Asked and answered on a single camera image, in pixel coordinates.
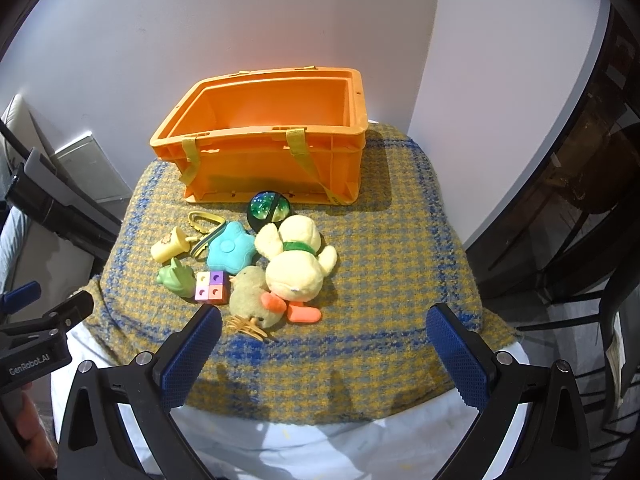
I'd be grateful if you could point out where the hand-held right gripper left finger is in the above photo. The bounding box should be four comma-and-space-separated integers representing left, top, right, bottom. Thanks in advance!
56, 304, 223, 480

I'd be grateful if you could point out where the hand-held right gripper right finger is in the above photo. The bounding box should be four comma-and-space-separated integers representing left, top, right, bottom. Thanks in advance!
425, 302, 593, 480

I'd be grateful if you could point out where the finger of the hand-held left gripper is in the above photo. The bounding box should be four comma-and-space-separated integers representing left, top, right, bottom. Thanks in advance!
0, 281, 43, 312
0, 290, 96, 341

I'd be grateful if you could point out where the pink purple cube block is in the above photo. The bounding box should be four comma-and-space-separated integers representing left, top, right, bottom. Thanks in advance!
195, 270, 230, 305

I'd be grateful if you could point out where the green rubber toy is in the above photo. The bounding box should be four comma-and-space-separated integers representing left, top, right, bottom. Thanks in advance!
156, 257, 197, 300

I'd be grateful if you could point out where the olive chick plush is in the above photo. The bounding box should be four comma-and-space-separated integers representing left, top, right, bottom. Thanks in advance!
227, 266, 288, 343

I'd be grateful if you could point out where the yellow toy cup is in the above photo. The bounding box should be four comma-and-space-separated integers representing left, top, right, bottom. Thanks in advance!
151, 226, 198, 263

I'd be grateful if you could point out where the yellow duck plush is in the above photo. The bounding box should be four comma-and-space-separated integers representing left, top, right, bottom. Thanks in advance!
254, 215, 338, 323

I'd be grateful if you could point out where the black green glitter ball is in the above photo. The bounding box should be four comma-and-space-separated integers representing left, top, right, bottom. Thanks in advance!
246, 190, 292, 233

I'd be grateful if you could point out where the orange plastic crate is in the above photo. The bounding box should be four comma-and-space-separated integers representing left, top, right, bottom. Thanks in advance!
149, 66, 368, 206

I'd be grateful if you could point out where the person's left hand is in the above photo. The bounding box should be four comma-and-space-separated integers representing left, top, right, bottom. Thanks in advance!
0, 385, 58, 468

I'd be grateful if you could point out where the teal star toy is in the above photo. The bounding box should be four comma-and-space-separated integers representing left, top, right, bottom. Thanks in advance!
206, 220, 257, 277

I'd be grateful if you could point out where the yellow blue plaid blanket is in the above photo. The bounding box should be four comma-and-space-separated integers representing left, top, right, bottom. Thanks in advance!
82, 120, 523, 426

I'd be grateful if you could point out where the yellow cookie cutter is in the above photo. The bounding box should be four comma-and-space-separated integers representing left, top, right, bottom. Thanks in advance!
187, 211, 227, 259

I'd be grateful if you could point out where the grey metal panel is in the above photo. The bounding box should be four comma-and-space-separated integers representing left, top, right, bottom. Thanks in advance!
52, 132, 133, 203

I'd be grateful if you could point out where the beige padded furniture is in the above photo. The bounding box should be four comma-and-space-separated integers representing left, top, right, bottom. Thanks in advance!
0, 94, 58, 171

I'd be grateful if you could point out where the dark wooden furniture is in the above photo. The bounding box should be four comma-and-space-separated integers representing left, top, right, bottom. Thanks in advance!
462, 0, 640, 480

